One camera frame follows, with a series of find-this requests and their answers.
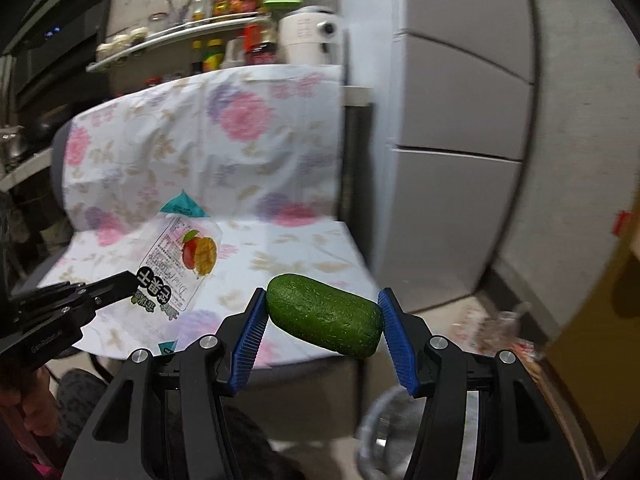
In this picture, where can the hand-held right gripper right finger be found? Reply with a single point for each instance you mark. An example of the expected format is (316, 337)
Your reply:
(397, 345)

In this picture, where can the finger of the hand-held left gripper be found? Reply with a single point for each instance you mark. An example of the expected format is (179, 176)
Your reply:
(112, 287)

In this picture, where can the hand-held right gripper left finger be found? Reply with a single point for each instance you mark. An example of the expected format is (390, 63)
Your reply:
(247, 340)

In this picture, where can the green cucumber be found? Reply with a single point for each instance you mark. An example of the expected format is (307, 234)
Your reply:
(320, 312)

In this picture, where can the round bin with blue liner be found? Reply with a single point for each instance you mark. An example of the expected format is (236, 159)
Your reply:
(385, 430)

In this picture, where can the clear mango snack packet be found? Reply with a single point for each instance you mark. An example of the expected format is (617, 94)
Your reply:
(195, 250)

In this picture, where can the person's left hand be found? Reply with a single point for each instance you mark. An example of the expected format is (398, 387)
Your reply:
(25, 405)

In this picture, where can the white sack with red print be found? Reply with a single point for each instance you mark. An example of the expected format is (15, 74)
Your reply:
(470, 327)

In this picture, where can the clear plastic bag dark contents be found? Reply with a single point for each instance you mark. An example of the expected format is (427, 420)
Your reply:
(510, 322)

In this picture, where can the red plastic bag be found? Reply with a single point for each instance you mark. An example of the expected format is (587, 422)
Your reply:
(527, 350)

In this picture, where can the grey refrigerator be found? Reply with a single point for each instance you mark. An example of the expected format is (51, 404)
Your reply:
(450, 210)

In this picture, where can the floral tablecloth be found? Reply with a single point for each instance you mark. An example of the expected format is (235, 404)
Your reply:
(225, 160)

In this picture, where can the black wok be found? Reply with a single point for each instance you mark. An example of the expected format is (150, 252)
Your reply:
(47, 122)

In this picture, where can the yellow door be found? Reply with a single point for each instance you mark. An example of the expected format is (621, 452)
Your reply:
(600, 360)

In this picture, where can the white lidded jar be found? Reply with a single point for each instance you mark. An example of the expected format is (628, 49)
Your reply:
(138, 35)
(121, 43)
(103, 51)

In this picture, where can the dark soy sauce bottle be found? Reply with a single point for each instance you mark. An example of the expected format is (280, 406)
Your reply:
(196, 57)

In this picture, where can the yellow green bottle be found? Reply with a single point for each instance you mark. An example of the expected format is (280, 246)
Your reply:
(213, 56)

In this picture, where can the white plastic container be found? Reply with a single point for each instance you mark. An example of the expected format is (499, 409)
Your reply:
(233, 54)

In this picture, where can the black range hood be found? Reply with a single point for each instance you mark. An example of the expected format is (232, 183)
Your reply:
(60, 10)

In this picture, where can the dark jar with red label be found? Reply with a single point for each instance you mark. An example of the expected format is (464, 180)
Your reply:
(260, 45)

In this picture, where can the clear oil bottle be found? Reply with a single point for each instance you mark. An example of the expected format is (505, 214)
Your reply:
(200, 5)

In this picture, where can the jar with yellow red label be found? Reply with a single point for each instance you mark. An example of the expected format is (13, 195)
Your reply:
(225, 2)

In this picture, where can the white air fryer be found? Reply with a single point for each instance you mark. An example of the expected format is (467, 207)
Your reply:
(305, 35)

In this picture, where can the black table frame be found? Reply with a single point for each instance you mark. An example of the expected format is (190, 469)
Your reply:
(357, 185)

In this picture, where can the white wall shelf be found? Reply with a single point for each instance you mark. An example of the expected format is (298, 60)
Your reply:
(165, 35)

